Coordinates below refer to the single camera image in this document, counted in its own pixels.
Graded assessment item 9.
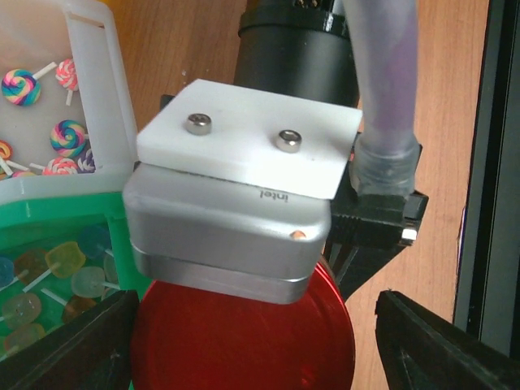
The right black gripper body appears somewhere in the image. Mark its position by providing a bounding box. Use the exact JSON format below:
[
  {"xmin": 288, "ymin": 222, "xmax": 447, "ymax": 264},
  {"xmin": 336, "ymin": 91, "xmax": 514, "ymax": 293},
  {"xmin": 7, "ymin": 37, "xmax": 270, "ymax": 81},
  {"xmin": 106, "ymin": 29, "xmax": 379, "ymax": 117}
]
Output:
[{"xmin": 160, "ymin": 0, "xmax": 430, "ymax": 300}]

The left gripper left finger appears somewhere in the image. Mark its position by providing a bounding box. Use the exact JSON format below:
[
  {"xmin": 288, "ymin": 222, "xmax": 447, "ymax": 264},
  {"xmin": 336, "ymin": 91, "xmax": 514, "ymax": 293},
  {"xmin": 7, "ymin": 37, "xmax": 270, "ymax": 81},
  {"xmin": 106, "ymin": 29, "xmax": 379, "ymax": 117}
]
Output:
[{"xmin": 1, "ymin": 290, "xmax": 140, "ymax": 389}]

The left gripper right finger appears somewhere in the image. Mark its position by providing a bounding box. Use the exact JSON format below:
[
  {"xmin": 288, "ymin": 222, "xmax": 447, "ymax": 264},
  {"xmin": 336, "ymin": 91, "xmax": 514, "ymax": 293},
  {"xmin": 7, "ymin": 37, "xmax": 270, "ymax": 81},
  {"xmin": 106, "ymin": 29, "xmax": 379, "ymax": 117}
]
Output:
[{"xmin": 375, "ymin": 290, "xmax": 519, "ymax": 389}]

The red jar lid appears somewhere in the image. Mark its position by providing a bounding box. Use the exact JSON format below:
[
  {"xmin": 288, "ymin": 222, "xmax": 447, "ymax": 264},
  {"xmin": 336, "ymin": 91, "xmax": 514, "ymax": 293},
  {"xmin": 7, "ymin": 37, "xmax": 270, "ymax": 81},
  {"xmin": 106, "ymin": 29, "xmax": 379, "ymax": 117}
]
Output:
[{"xmin": 131, "ymin": 265, "xmax": 355, "ymax": 389}]

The green candy bin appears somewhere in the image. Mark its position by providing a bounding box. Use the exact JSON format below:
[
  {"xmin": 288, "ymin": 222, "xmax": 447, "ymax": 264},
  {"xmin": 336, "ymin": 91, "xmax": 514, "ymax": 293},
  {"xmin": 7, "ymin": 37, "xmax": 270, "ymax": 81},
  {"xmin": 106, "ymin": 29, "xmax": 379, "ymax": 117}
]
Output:
[{"xmin": 0, "ymin": 190, "xmax": 141, "ymax": 390}]

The white candy bin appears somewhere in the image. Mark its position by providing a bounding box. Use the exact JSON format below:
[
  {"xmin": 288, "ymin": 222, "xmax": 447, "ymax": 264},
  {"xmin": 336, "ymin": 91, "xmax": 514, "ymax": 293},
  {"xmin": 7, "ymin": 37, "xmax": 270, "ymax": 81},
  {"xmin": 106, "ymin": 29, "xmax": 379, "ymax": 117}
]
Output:
[{"xmin": 1, "ymin": 1, "xmax": 137, "ymax": 204}]

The orange candy bin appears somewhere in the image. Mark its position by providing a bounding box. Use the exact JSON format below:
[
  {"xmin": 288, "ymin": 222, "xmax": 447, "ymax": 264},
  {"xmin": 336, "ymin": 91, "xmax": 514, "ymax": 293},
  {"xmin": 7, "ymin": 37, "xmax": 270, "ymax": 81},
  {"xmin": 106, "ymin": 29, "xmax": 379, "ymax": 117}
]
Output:
[{"xmin": 102, "ymin": 0, "xmax": 132, "ymax": 18}]

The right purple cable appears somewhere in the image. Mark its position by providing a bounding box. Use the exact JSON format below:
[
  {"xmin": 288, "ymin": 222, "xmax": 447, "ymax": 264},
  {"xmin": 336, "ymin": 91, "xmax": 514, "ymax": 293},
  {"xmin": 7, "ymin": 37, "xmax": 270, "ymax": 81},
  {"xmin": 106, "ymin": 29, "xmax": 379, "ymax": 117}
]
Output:
[{"xmin": 343, "ymin": 0, "xmax": 422, "ymax": 198}]

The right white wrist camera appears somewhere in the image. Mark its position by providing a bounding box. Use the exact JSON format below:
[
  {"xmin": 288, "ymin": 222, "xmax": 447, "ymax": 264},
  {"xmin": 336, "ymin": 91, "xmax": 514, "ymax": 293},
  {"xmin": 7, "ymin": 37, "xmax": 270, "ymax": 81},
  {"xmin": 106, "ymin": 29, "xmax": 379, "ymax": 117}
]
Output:
[{"xmin": 123, "ymin": 79, "xmax": 362, "ymax": 305}]

